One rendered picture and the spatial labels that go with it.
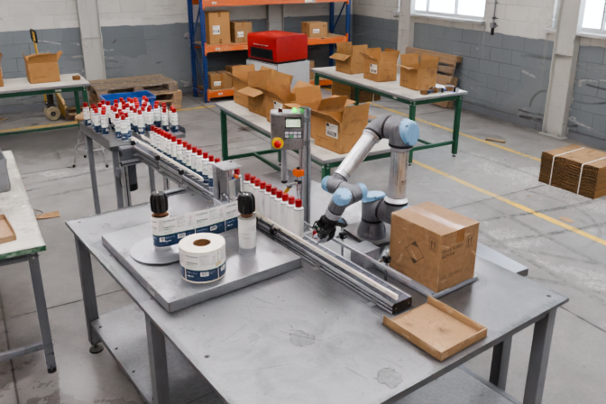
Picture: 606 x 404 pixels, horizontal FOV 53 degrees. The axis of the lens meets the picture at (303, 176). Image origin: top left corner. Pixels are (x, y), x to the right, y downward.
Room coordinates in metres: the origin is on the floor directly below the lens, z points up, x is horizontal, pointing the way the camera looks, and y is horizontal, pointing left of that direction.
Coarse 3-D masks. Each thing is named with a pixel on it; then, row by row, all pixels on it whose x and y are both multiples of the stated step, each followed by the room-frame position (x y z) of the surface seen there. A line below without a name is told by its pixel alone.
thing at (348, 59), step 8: (336, 48) 8.14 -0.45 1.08; (344, 48) 8.20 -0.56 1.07; (352, 48) 7.86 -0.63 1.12; (360, 48) 7.92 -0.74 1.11; (336, 56) 8.00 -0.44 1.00; (344, 56) 7.90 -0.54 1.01; (352, 56) 7.86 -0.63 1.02; (360, 56) 7.93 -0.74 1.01; (336, 64) 8.11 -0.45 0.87; (344, 64) 7.95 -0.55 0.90; (352, 64) 7.86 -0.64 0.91; (360, 64) 7.93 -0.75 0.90; (344, 72) 7.95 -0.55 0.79; (352, 72) 7.86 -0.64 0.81; (360, 72) 7.93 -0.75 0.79
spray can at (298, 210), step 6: (300, 204) 2.73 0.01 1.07; (294, 210) 2.73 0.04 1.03; (300, 210) 2.72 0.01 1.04; (294, 216) 2.73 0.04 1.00; (300, 216) 2.72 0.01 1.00; (294, 222) 2.73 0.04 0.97; (300, 222) 2.72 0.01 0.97; (294, 228) 2.73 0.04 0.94; (300, 228) 2.72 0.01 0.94; (300, 234) 2.72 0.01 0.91
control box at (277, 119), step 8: (272, 112) 2.94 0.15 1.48; (288, 112) 2.94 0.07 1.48; (272, 120) 2.90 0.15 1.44; (280, 120) 2.91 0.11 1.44; (272, 128) 2.90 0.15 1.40; (280, 128) 2.91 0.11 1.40; (288, 128) 2.91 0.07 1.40; (296, 128) 2.91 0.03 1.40; (272, 136) 2.91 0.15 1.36; (280, 136) 2.91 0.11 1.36; (272, 144) 2.90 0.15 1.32; (288, 144) 2.91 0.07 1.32; (296, 144) 2.91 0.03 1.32
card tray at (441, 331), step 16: (432, 304) 2.19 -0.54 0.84; (384, 320) 2.05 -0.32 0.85; (400, 320) 2.08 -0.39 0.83; (416, 320) 2.08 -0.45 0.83; (432, 320) 2.08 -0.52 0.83; (448, 320) 2.08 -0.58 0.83; (464, 320) 2.05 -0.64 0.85; (416, 336) 1.92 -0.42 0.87; (432, 336) 1.97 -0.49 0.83; (448, 336) 1.97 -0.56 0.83; (464, 336) 1.97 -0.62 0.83; (480, 336) 1.95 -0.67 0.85; (432, 352) 1.85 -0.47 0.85; (448, 352) 1.84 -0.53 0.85
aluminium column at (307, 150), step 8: (304, 112) 2.91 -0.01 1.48; (304, 128) 2.91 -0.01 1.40; (304, 136) 2.91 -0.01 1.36; (304, 152) 2.91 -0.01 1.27; (304, 160) 2.91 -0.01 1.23; (304, 168) 2.91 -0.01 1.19; (304, 176) 2.91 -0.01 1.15; (304, 184) 2.91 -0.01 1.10; (304, 192) 2.91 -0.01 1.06; (304, 200) 2.91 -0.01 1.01; (304, 208) 2.91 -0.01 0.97; (304, 216) 2.91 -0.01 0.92
